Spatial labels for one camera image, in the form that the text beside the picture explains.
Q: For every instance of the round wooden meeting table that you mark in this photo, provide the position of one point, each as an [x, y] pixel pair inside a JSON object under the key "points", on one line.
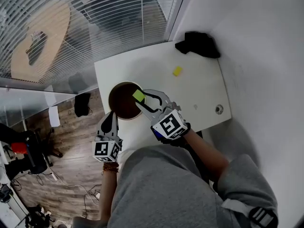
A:
{"points": [[54, 27]]}

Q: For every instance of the black cloth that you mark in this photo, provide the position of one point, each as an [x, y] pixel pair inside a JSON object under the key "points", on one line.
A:
{"points": [[199, 45]]}

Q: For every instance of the black wrist band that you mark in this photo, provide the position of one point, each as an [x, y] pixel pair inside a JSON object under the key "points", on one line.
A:
{"points": [[188, 127]]}

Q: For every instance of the white round bucket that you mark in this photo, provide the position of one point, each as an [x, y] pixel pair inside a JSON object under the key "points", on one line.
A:
{"points": [[121, 101]]}

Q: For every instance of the white power strip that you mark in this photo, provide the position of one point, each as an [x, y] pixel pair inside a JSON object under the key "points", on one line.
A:
{"points": [[53, 176]]}

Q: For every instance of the black meeting room chairs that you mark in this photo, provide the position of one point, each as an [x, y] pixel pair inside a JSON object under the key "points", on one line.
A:
{"points": [[114, 8]]}

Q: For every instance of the black swivel office chair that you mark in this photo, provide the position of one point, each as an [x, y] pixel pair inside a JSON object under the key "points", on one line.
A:
{"points": [[35, 160]]}

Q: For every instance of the black desk device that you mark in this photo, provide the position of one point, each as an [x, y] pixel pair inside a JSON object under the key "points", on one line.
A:
{"points": [[6, 193]]}

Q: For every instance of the green block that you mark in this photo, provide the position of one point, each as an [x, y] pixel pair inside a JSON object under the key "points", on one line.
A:
{"points": [[139, 95]]}

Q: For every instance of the red object on chair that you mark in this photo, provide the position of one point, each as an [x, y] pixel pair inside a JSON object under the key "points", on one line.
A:
{"points": [[19, 148]]}

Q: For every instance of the black bag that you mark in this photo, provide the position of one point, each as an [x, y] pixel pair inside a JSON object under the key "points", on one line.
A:
{"points": [[82, 104]]}

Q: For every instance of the yellow block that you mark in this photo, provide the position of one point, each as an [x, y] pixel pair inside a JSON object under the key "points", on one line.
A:
{"points": [[177, 71]]}

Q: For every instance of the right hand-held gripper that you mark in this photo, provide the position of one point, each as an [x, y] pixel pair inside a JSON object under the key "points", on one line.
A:
{"points": [[169, 125]]}

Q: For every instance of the person's right forearm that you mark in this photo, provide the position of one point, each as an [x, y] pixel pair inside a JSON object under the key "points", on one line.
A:
{"points": [[206, 153]]}

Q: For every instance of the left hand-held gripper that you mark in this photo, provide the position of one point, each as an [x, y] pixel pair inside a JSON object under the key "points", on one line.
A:
{"points": [[103, 149]]}

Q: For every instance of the white window blinds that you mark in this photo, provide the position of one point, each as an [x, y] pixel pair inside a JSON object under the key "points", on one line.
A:
{"points": [[107, 49]]}

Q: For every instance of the person's grey sweatshirt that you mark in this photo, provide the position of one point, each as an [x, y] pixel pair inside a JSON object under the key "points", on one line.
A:
{"points": [[166, 189]]}

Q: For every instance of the person's left forearm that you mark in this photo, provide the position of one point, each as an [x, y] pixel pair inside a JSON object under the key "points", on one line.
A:
{"points": [[108, 196]]}

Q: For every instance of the black gear pile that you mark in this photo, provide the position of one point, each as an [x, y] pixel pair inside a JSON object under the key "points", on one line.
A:
{"points": [[38, 216]]}

